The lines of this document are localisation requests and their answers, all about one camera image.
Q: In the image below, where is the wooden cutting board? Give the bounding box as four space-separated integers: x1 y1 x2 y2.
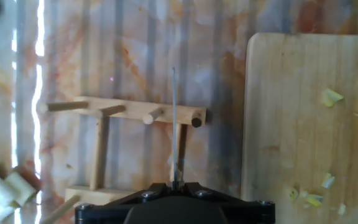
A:
240 32 358 224

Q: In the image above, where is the orange white marbled mat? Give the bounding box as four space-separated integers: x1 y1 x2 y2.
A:
0 0 358 224

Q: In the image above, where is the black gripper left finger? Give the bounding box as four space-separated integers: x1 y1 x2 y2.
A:
75 182 171 224

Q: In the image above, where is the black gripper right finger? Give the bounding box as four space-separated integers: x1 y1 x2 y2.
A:
183 182 275 224

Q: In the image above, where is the wooden peg rack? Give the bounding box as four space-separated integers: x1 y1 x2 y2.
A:
37 95 207 224

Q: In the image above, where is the steel cleaver knife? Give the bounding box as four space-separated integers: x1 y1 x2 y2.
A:
171 67 180 191

